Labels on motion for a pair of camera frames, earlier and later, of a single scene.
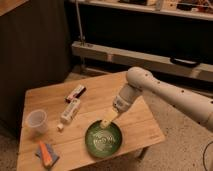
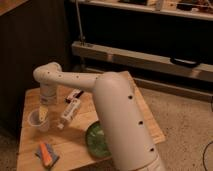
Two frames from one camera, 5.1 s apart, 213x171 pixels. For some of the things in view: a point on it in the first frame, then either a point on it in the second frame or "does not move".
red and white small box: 75,94 does not move
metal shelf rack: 174,36 does not move
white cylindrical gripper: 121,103 -> 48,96
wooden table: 61,125 does not move
